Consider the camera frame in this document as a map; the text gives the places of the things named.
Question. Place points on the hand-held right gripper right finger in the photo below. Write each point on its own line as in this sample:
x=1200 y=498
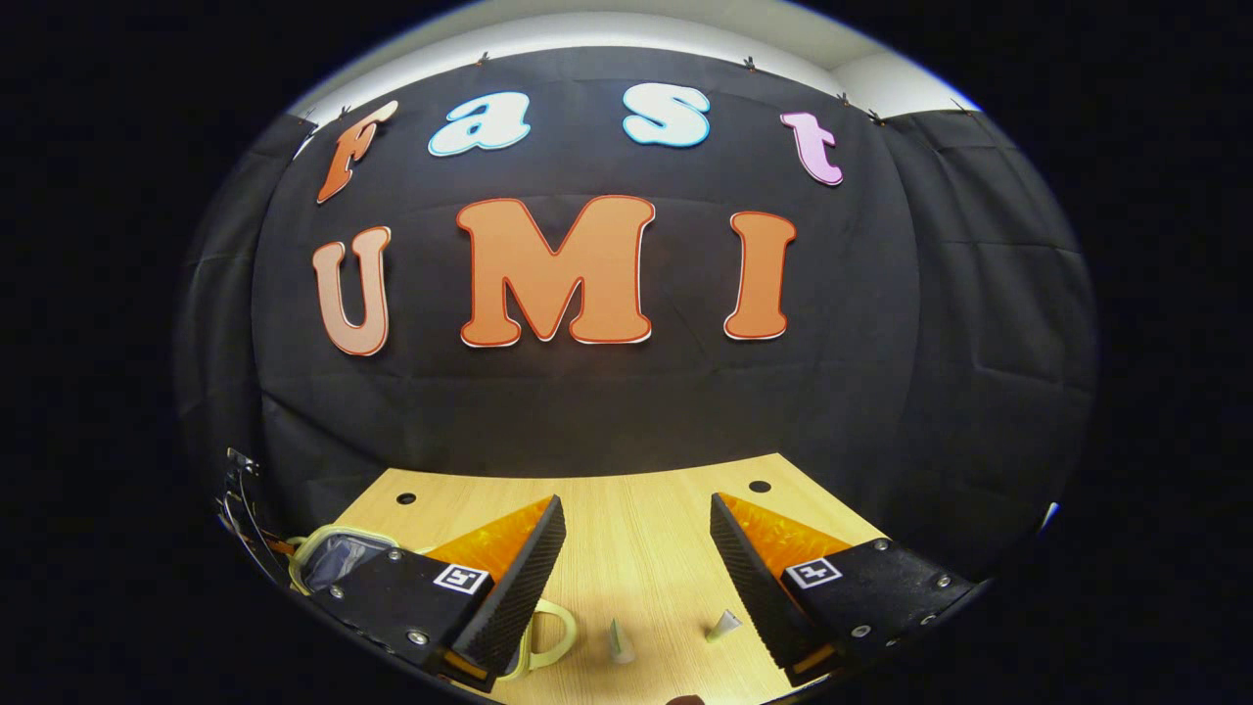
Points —
x=749 y=578

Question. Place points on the pale yellow suitcase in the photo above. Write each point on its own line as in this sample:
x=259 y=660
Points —
x=338 y=563

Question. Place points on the black backdrop cloth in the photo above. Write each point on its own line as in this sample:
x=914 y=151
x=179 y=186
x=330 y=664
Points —
x=881 y=392

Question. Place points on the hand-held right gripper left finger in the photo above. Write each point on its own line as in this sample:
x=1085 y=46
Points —
x=519 y=578

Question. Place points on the white cream tube green cap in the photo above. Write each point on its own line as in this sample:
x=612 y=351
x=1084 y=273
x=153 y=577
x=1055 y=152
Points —
x=725 y=625

